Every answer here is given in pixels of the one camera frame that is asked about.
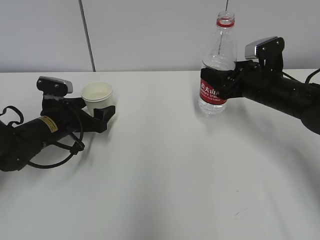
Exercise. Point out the white paper cup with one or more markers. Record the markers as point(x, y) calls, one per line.
point(97, 95)

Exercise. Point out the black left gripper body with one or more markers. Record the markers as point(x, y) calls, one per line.
point(70, 112)

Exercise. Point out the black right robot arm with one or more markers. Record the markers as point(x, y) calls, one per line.
point(297, 99)

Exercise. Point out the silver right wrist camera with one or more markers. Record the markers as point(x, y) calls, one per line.
point(269, 53)

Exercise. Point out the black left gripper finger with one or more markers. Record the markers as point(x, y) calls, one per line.
point(104, 114)

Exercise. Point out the Nongfu Spring water bottle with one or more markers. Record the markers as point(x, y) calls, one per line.
point(218, 60)

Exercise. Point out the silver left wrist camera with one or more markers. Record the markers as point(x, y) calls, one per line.
point(54, 88)

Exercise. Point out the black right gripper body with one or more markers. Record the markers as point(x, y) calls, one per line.
point(240, 83)

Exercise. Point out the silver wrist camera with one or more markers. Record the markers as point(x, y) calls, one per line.
point(269, 53)
point(54, 88)

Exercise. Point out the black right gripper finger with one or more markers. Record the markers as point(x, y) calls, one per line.
point(219, 80)

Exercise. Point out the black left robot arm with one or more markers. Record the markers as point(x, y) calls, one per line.
point(20, 141)

